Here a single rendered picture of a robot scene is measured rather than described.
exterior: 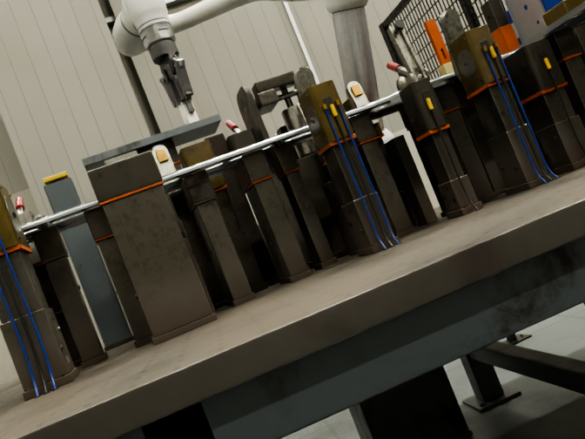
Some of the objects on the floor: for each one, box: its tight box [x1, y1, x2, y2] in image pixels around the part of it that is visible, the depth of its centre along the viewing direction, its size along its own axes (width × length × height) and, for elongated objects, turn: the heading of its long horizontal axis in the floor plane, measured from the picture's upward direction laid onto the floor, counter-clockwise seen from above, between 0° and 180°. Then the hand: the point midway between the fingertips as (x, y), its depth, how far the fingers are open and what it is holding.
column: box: [349, 366, 473, 439], centre depth 218 cm, size 31×31×66 cm
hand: (189, 115), depth 173 cm, fingers closed, pressing on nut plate
